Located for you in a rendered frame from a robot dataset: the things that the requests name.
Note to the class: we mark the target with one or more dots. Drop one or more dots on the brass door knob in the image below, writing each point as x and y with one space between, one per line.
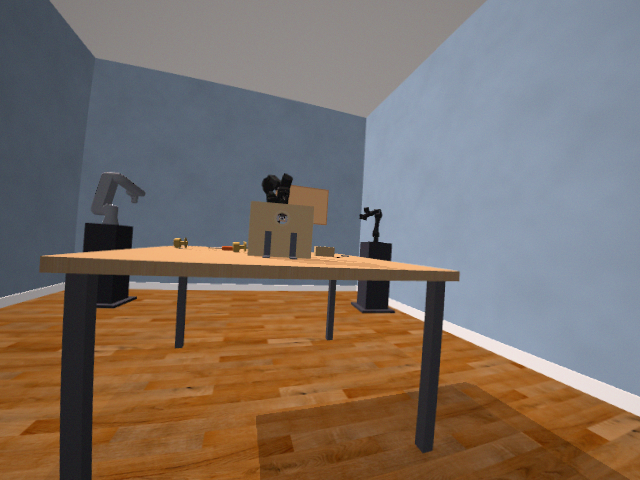
237 247
178 242

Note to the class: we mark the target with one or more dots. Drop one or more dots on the tan wooden door slab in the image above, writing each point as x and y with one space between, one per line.
263 218

